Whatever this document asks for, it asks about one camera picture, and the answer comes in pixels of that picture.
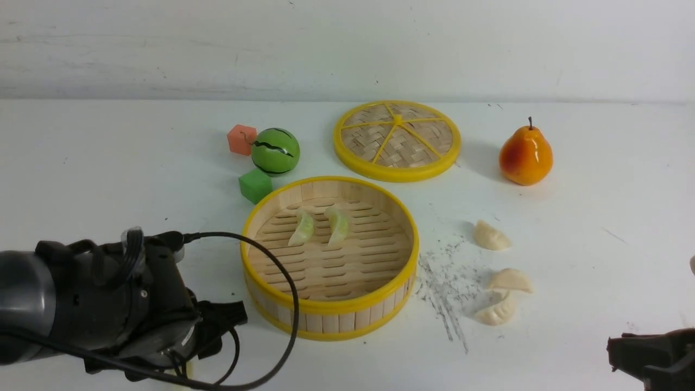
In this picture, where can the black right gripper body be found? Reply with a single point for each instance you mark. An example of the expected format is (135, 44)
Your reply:
(661, 361)

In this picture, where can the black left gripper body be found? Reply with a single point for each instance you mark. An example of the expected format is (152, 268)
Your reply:
(124, 306)

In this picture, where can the white dumpling bottom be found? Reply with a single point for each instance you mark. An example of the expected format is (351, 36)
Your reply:
(499, 313)

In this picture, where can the white dumpling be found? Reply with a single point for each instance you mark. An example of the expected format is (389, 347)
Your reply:
(510, 280)
(489, 237)
(499, 313)

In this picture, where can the green dumpling top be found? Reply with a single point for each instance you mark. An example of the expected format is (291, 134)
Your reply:
(304, 229)

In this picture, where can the green dumpling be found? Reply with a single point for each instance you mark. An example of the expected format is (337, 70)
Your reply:
(339, 224)
(304, 229)

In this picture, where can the white dumpling top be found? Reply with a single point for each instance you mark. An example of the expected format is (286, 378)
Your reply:
(489, 237)

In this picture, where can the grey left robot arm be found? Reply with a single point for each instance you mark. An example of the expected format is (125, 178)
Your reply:
(18, 289)

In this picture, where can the bamboo steamer tray yellow rim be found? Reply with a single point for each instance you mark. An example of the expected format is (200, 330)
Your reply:
(347, 290)

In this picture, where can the woven bamboo steamer lid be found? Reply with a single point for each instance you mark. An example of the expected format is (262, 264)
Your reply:
(396, 141)

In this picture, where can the green foam cube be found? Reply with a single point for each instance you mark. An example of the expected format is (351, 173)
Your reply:
(255, 185)

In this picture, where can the orange foam cube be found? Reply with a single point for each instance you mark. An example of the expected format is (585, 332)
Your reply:
(241, 139)

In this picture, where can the green toy watermelon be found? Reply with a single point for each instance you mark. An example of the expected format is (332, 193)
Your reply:
(275, 151)

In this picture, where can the orange toy pear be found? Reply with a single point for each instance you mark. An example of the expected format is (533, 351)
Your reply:
(526, 158)

